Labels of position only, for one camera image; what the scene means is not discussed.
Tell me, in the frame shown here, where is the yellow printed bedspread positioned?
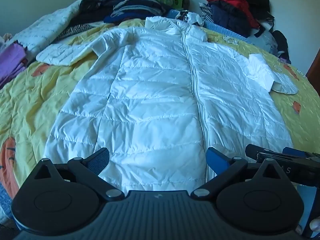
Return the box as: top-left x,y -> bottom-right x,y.
0,20 -> 320,207

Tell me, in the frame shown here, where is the white puffer jacket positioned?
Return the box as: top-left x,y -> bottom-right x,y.
36,16 -> 299,193

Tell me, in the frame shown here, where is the blue cloth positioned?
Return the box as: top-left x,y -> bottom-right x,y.
0,180 -> 16,221

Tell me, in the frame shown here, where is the houndstooth cloth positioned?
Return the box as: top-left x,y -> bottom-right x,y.
199,2 -> 213,22

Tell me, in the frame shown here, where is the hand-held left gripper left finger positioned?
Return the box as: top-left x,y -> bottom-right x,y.
32,147 -> 126,201

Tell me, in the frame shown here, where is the green box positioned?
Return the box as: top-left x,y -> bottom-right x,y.
171,0 -> 190,11

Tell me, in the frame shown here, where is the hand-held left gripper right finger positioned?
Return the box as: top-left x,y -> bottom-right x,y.
190,146 -> 286,201

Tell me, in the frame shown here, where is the blue knitted blanket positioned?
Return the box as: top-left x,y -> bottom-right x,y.
165,9 -> 256,46

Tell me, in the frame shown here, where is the purple cloth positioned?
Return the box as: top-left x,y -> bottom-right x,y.
0,41 -> 28,88

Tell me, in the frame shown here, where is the brown wooden door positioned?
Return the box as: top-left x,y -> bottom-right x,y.
306,59 -> 320,96

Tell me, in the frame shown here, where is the white quilted blanket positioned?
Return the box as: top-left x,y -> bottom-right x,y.
11,0 -> 91,53

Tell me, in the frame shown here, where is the pale pink cloth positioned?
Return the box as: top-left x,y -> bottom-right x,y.
0,32 -> 13,46

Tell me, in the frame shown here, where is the pile of dark folded clothes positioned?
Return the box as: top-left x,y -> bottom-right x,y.
79,0 -> 173,26

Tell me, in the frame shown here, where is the person's right hand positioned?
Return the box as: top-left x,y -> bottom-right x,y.
309,218 -> 320,232

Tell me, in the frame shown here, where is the navy jacket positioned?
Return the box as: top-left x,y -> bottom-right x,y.
209,1 -> 253,37

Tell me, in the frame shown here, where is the black white plastic bag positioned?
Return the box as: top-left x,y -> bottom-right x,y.
175,10 -> 204,27

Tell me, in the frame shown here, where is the black white striped cloth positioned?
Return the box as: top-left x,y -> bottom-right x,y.
59,23 -> 101,40

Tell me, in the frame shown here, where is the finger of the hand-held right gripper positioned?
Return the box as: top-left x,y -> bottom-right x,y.
282,146 -> 313,157
244,144 -> 284,158

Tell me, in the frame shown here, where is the grey bag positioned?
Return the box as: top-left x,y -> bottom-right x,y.
252,29 -> 278,53

